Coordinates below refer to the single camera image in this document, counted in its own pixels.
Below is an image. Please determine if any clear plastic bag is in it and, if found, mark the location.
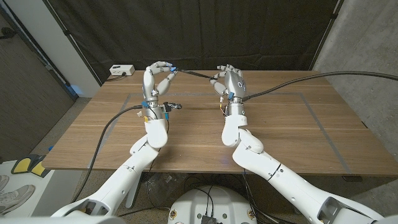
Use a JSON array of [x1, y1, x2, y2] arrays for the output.
[[143, 172, 184, 200]]

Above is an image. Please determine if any thin black left wrist cable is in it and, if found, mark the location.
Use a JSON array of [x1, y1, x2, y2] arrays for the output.
[[118, 119, 170, 217]]

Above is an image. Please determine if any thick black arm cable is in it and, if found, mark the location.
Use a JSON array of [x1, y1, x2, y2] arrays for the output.
[[72, 105, 144, 202], [242, 70, 398, 102]]

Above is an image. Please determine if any grey tape rectangle outline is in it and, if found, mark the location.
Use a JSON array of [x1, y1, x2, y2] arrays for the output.
[[88, 91, 354, 175]]

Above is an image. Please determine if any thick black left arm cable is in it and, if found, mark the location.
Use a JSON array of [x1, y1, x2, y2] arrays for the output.
[[72, 105, 144, 202]]

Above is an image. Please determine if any black power cord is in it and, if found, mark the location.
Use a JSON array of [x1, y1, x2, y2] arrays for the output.
[[104, 73, 127, 82]]

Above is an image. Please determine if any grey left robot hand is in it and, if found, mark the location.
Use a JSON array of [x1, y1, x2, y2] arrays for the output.
[[142, 60, 180, 121]]

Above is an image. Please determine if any black module on torso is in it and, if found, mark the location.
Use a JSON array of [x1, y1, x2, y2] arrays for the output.
[[200, 214, 218, 224]]

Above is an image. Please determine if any white power outlet box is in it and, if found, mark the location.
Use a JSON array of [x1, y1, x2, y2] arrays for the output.
[[109, 64, 136, 77]]

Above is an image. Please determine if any white table leg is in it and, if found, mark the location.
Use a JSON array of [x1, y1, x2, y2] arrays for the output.
[[125, 174, 141, 209]]

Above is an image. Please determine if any yellow black foot pedal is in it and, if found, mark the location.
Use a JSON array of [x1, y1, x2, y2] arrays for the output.
[[11, 157, 34, 175], [29, 155, 52, 179]]

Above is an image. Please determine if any white robot torso base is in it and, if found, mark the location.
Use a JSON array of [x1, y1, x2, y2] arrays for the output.
[[167, 185, 258, 224]]

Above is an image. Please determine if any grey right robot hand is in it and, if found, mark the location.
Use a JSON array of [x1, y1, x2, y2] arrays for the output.
[[209, 64, 247, 118]]

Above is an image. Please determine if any black backdrop curtain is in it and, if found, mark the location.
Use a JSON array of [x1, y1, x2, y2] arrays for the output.
[[43, 0, 345, 85]]

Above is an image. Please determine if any blue tape patch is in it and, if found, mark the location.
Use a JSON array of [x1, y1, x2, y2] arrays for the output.
[[65, 83, 84, 98]]

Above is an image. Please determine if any grey sneaker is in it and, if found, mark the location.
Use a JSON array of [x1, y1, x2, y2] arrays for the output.
[[0, 174, 10, 192], [0, 184, 37, 213]]

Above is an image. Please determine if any black backdrop frame pole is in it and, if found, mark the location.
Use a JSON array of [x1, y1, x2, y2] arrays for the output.
[[42, 0, 103, 87], [308, 0, 345, 72]]

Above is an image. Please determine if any dark brown wooden door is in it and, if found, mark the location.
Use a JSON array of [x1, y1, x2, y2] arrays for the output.
[[0, 7, 78, 162]]

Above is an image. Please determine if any black door handle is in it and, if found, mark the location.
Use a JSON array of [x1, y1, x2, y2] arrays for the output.
[[0, 27, 18, 40]]

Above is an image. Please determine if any white floor board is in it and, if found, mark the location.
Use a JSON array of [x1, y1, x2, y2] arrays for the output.
[[0, 160, 85, 218]]

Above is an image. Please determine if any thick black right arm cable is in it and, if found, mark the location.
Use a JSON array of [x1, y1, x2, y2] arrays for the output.
[[242, 70, 398, 102]]

